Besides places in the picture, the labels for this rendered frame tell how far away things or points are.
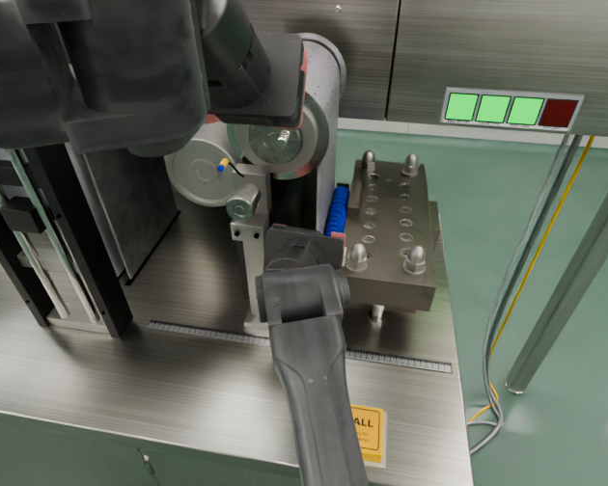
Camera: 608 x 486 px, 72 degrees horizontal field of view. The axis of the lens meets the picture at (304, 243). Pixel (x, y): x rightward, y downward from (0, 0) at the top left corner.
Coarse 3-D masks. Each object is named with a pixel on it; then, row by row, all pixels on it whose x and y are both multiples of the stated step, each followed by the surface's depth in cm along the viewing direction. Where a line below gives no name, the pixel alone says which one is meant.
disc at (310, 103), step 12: (312, 96) 55; (312, 108) 56; (324, 120) 56; (228, 132) 60; (324, 132) 57; (324, 144) 59; (240, 156) 62; (312, 156) 60; (300, 168) 62; (312, 168) 61
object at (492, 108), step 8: (488, 96) 81; (496, 96) 81; (488, 104) 82; (496, 104) 82; (504, 104) 81; (480, 112) 83; (488, 112) 83; (496, 112) 83; (504, 112) 82; (480, 120) 84; (488, 120) 84; (496, 120) 84
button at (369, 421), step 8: (352, 408) 62; (360, 408) 62; (368, 408) 62; (376, 408) 62; (360, 416) 61; (368, 416) 61; (376, 416) 61; (360, 424) 60; (368, 424) 60; (376, 424) 60; (360, 432) 59; (368, 432) 59; (376, 432) 59; (360, 440) 58; (368, 440) 58; (376, 440) 58; (368, 448) 57; (376, 448) 57; (368, 456) 57; (376, 456) 57
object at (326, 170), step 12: (336, 120) 78; (336, 132) 81; (336, 144) 84; (324, 156) 65; (324, 168) 67; (324, 180) 69; (324, 192) 72; (324, 204) 74; (324, 216) 77; (324, 228) 79
